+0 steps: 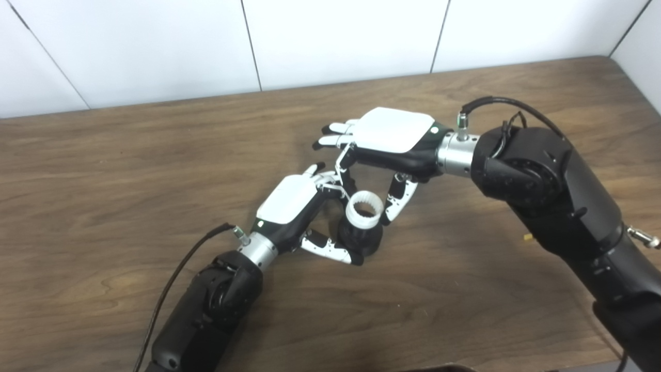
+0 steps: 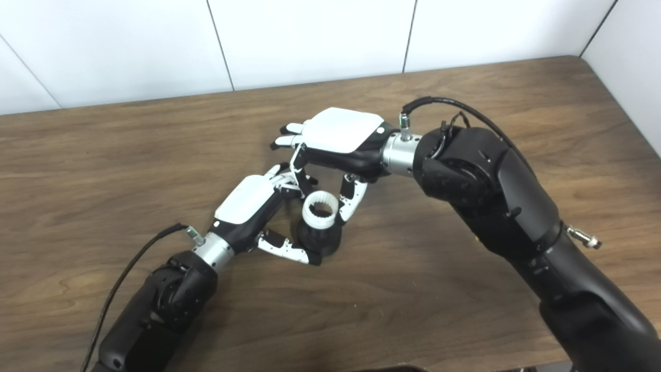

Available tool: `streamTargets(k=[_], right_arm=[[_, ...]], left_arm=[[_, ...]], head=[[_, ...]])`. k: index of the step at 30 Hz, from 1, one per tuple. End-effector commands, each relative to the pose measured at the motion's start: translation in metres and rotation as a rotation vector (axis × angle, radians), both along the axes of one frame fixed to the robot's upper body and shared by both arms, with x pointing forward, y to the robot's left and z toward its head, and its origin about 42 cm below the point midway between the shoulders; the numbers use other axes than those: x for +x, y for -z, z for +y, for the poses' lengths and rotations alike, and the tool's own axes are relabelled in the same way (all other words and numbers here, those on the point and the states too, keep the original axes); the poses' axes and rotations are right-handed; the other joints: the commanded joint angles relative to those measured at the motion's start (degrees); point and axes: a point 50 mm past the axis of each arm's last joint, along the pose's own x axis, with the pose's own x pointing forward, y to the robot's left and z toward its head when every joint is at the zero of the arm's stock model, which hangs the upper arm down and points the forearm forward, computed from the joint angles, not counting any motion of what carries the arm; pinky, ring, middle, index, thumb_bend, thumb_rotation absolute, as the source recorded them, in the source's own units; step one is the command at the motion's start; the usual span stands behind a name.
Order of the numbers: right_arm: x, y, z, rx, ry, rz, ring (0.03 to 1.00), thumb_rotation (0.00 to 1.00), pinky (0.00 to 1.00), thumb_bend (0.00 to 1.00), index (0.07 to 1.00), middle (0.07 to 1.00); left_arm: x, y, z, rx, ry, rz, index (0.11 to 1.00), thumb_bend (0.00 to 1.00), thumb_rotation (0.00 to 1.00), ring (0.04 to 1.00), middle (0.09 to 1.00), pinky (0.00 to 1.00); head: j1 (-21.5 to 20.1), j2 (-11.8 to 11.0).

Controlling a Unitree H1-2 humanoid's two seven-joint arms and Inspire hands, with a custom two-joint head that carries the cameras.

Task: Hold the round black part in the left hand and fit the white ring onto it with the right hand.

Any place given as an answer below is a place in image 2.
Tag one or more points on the round black part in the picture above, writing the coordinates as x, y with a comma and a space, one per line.
323, 243

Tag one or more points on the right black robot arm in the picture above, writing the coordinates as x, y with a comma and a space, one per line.
516, 206

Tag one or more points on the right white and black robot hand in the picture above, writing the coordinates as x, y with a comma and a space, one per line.
341, 129

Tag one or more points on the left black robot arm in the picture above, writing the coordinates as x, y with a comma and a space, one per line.
155, 320

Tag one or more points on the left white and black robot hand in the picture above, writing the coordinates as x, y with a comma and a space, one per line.
245, 199

